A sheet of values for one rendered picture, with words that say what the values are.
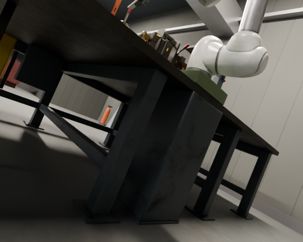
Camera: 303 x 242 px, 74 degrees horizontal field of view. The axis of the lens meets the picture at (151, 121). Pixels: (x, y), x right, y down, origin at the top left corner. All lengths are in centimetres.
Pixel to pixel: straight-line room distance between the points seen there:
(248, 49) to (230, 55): 8
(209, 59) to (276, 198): 227
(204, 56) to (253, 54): 24
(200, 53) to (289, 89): 234
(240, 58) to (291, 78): 239
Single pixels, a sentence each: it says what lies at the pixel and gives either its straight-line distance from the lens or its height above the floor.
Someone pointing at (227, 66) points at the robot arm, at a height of 86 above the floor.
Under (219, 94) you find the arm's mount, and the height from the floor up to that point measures 73.
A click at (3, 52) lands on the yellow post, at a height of 52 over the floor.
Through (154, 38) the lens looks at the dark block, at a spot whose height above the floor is 107.
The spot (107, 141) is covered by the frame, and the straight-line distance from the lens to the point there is 254.
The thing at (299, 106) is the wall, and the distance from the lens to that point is 325.
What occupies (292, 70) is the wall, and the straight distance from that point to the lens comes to 351.
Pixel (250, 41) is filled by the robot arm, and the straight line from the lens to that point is 112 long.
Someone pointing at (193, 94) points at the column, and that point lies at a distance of 96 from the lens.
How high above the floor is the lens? 42
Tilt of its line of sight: 2 degrees up
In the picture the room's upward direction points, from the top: 23 degrees clockwise
